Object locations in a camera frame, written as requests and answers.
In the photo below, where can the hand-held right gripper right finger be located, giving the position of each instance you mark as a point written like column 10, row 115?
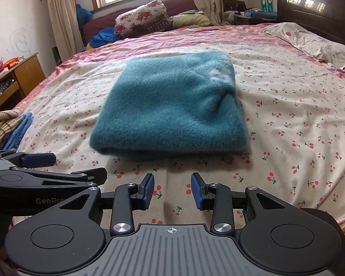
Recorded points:
column 196, row 191

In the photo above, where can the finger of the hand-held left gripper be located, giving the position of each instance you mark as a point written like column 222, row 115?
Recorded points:
column 89, row 175
column 37, row 158

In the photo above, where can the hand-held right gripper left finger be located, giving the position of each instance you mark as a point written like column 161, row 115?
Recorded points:
column 148, row 191

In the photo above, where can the teal fuzzy sweater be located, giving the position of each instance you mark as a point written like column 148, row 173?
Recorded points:
column 166, row 106

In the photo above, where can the blue knit garment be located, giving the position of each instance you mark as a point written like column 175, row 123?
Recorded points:
column 20, row 129

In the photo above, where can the beige striped garment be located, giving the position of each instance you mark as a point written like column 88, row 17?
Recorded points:
column 3, row 123

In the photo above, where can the wooden side cabinet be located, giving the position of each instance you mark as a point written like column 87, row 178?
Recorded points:
column 26, row 72

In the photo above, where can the orange item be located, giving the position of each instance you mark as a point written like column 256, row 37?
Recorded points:
column 11, row 62

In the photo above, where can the cherry print bed sheet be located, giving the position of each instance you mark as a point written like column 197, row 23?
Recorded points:
column 290, row 115

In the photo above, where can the crumpled blue cloth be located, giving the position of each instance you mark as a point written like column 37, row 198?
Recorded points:
column 105, row 36

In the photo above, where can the blue plastic bag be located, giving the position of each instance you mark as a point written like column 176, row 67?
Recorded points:
column 83, row 14

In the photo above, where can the pink patterned bed sheet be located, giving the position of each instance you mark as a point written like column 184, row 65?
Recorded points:
column 189, row 33

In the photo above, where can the floral red white pillow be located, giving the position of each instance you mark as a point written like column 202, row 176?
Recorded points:
column 141, row 17

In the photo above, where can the olive pillow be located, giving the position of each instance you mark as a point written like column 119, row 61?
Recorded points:
column 192, row 20

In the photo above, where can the dark nightstand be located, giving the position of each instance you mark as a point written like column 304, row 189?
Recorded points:
column 247, row 20

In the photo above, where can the folded blue cloth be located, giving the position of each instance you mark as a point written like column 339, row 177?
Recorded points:
column 261, row 14

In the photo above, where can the cherry print pillow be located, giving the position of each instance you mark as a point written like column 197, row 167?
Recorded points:
column 310, row 40

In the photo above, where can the brown handbag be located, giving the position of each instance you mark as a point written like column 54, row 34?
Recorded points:
column 234, row 5

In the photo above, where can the dark wooden headboard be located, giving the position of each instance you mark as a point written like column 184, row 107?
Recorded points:
column 319, row 5

